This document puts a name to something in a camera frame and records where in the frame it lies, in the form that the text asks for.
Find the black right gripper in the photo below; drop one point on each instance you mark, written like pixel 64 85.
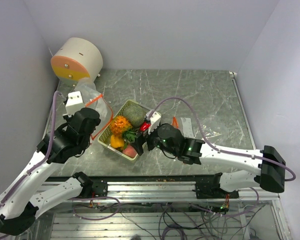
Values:
pixel 137 143

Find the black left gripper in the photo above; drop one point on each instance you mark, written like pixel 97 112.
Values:
pixel 68 119

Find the pink toy peach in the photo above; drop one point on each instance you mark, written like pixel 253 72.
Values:
pixel 130 152

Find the orange toy bell pepper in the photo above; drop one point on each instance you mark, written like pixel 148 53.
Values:
pixel 117 142

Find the clear zip bag orange zipper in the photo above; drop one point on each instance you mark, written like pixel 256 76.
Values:
pixel 95 100

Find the red yellow toy mango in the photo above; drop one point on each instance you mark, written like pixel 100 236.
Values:
pixel 145 126

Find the orange toy pineapple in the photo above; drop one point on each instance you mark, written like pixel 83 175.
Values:
pixel 121 127

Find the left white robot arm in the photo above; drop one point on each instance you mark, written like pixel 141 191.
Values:
pixel 20 203

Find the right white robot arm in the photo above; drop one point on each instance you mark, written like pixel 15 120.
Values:
pixel 255 168

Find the spare clear zip bag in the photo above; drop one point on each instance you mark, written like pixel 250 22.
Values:
pixel 214 131

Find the pale green plastic basket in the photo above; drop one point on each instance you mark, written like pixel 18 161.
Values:
pixel 105 137

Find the green netted toy melon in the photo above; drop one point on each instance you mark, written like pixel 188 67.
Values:
pixel 135 114

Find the beige drum orange yellow face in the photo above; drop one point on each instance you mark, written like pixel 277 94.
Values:
pixel 77 59

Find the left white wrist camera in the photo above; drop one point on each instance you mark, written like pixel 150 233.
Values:
pixel 74 103

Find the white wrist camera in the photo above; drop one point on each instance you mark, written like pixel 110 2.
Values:
pixel 154 120
pixel 74 103

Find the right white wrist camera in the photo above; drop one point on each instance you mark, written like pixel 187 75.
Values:
pixel 154 120

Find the aluminium rail frame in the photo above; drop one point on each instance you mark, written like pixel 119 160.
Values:
pixel 173 188

